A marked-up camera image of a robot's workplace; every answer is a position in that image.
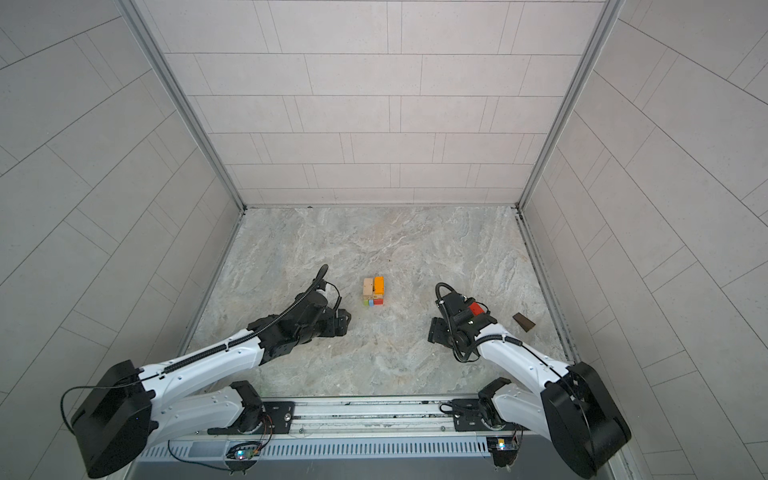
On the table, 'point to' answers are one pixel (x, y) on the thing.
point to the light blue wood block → (371, 302)
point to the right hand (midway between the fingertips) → (435, 338)
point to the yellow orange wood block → (379, 285)
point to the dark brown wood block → (525, 322)
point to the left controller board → (244, 451)
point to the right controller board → (504, 449)
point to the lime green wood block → (366, 302)
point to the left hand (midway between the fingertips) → (349, 315)
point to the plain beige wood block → (368, 286)
